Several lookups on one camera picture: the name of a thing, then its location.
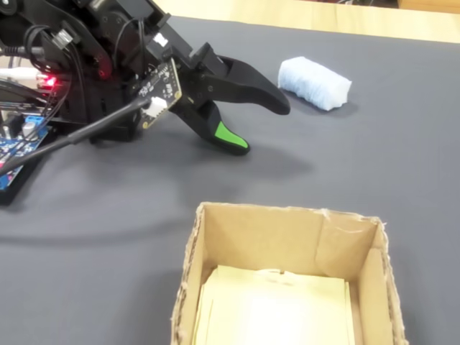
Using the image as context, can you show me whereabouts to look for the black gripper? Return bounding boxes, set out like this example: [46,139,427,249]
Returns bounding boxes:
[145,12,291,157]

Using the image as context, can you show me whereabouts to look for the light blue soft block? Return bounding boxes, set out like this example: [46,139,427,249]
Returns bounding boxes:
[277,56,352,111]

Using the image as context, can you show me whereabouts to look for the open cardboard box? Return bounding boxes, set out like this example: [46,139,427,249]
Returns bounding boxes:
[168,201,409,345]

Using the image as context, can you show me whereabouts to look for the dark grey table mat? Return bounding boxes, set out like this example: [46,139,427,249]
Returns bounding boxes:
[0,14,460,345]

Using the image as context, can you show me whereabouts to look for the pale yellow paper sheets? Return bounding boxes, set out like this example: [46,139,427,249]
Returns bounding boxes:
[192,264,357,345]

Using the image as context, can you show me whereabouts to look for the blue controller circuit board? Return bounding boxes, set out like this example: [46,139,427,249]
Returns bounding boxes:
[0,114,50,191]

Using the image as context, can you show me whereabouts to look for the black controller board tray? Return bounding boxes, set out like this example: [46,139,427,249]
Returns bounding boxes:
[0,121,59,206]

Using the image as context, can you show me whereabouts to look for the small camera circuit board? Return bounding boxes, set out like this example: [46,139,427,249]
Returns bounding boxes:
[129,57,185,131]

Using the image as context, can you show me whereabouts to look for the clear plastic cable plug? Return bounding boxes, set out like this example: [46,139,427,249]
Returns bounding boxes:
[52,29,75,48]

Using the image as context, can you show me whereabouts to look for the black power plug cable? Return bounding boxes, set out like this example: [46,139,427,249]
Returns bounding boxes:
[0,45,46,60]

